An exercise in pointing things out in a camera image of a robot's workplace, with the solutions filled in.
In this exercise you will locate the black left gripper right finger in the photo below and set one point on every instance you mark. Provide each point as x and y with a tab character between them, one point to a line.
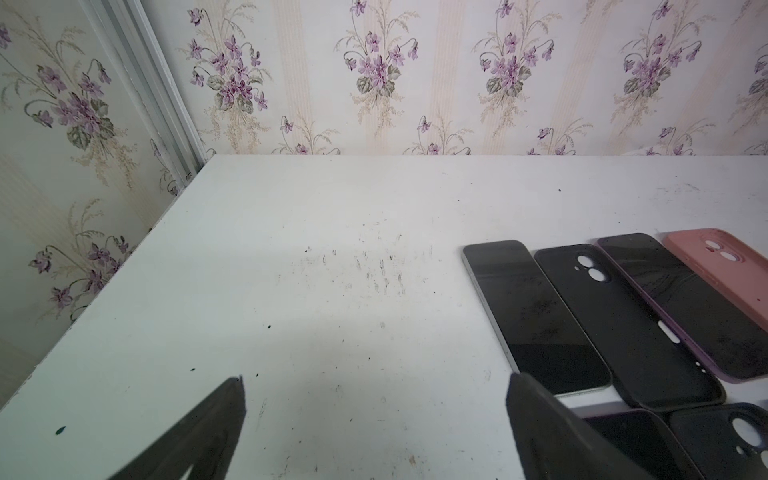
554	443

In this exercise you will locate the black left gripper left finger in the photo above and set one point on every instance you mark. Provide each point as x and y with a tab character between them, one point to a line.
201	444

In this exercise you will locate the black phone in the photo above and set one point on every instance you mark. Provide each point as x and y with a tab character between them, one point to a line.
536	330

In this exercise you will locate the black phone case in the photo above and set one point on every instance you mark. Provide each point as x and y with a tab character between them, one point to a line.
725	442
650	370

